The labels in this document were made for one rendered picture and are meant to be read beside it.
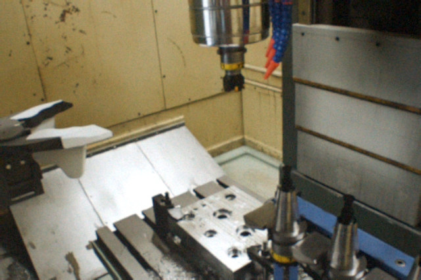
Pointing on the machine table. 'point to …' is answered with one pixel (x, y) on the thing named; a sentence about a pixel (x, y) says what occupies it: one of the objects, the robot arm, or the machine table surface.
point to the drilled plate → (219, 259)
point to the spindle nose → (228, 22)
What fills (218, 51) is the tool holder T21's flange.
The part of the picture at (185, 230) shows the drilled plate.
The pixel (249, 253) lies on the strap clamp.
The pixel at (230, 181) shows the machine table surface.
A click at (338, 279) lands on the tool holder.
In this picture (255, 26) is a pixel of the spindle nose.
